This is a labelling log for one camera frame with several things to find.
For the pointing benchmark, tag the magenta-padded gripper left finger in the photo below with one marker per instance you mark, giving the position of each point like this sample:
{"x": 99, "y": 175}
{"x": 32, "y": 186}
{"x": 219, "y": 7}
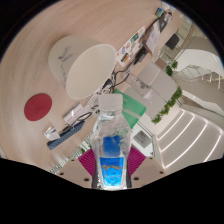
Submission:
{"x": 75, "y": 171}

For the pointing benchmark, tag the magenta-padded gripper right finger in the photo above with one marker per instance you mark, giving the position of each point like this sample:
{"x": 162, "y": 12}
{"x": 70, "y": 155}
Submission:
{"x": 148, "y": 170}

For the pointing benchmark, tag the clear blue-label water bottle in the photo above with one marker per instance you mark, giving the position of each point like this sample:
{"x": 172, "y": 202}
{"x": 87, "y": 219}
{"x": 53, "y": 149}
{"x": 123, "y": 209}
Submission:
{"x": 111, "y": 166}

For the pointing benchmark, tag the dark blue keyboard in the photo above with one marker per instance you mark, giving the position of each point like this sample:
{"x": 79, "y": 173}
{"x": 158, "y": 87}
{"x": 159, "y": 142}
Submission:
{"x": 63, "y": 138}

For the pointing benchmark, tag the white flat packet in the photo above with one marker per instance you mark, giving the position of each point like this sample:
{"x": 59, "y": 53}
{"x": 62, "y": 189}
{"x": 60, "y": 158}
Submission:
{"x": 51, "y": 133}
{"x": 73, "y": 113}

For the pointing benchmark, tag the ceiling light strips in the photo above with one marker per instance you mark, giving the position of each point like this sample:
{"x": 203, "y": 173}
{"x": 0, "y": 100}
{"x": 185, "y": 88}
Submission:
{"x": 186, "y": 133}

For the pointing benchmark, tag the flat round red coaster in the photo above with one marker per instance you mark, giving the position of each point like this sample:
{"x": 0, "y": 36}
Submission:
{"x": 38, "y": 107}

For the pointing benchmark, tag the tall clear white-cap bottle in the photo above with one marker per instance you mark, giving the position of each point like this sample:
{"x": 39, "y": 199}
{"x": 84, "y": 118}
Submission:
{"x": 143, "y": 88}

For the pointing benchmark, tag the white cabinet with plants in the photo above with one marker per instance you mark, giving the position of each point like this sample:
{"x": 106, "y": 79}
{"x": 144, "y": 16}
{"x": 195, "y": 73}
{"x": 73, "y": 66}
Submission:
{"x": 160, "y": 83}

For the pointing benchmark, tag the small potted plants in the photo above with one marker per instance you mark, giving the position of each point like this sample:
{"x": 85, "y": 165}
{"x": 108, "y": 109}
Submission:
{"x": 171, "y": 68}

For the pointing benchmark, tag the white cup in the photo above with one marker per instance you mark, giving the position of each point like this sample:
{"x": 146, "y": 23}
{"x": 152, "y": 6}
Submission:
{"x": 66, "y": 56}

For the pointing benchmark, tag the colourful sticker sheet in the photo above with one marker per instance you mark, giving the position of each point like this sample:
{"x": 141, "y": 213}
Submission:
{"x": 131, "y": 45}

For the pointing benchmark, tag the black chair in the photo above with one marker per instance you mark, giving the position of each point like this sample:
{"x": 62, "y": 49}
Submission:
{"x": 172, "y": 41}

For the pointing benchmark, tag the open notebook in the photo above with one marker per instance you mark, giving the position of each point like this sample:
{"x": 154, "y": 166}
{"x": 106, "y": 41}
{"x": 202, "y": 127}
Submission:
{"x": 153, "y": 38}

